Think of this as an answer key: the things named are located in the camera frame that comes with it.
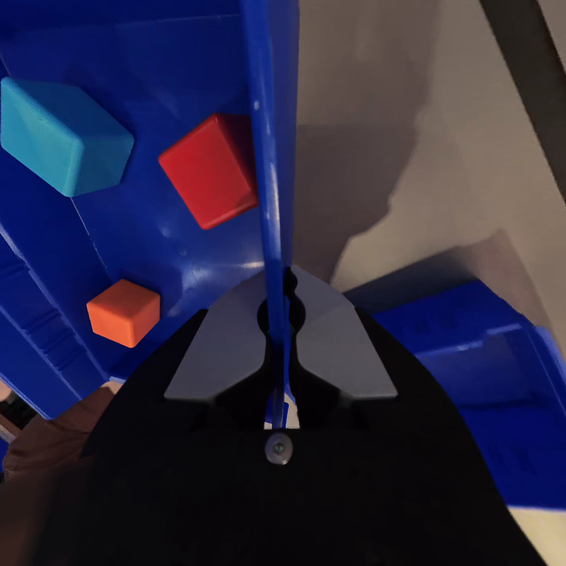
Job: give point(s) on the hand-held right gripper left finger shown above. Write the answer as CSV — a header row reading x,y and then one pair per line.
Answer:
x,y
221,354

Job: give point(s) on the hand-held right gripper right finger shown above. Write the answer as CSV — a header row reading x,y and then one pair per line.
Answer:
x,y
345,354

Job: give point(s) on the orange magnetic cube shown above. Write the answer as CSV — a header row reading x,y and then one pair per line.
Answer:
x,y
124,311

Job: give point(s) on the red magnetic cube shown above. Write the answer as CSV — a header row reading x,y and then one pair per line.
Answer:
x,y
212,172

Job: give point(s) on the teal magnetic cube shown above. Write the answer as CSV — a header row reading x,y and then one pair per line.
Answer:
x,y
62,133

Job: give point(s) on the blue plastic bin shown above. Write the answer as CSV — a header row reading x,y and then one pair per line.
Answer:
x,y
159,53
495,424

